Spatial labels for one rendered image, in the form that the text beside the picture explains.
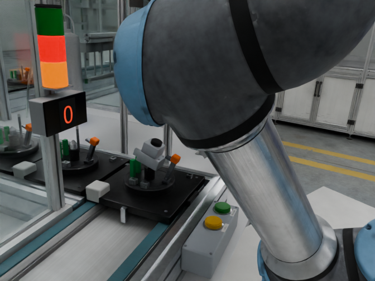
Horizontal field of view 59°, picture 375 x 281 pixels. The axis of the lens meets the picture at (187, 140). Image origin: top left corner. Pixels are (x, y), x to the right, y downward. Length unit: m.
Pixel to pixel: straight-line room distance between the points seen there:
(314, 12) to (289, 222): 0.27
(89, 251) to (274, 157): 0.53
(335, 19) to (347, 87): 4.44
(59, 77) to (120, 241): 0.38
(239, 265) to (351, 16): 0.68
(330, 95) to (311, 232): 4.28
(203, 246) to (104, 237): 0.24
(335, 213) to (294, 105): 3.77
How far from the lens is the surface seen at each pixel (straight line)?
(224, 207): 0.84
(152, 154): 0.86
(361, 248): 0.55
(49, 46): 0.71
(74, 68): 1.74
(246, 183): 0.38
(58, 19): 0.72
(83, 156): 1.07
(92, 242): 0.82
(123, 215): 0.84
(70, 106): 0.75
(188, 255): 0.73
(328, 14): 0.26
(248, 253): 0.89
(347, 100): 4.73
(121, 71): 0.31
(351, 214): 1.17
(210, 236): 0.76
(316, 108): 4.78
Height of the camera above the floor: 1.41
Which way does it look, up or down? 21 degrees down
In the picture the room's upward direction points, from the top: 3 degrees clockwise
